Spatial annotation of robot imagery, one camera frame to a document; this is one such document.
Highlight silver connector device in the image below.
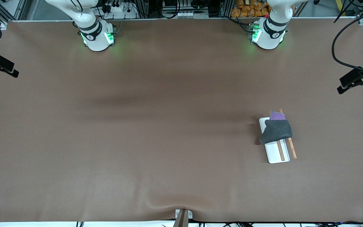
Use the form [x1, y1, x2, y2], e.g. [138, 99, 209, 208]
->
[163, 9, 209, 19]

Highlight grey and purple towel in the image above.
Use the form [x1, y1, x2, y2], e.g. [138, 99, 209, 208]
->
[260, 110, 293, 145]

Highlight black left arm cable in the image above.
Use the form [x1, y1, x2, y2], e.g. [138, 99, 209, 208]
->
[331, 0, 363, 79]

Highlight white rack base tray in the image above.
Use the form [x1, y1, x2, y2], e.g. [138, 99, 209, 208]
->
[259, 117, 291, 164]

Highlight white power strip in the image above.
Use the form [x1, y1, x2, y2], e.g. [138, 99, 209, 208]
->
[104, 3, 135, 15]

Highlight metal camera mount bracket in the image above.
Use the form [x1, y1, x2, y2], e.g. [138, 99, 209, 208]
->
[173, 209, 193, 227]

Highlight brown table cover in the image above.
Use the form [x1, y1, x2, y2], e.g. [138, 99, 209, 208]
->
[0, 17, 363, 223]

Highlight wooden rack rod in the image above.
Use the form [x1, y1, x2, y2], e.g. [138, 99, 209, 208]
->
[269, 110, 285, 161]
[279, 108, 297, 160]

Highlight orange packaged goods pile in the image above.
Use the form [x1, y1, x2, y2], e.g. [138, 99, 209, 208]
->
[231, 0, 271, 18]

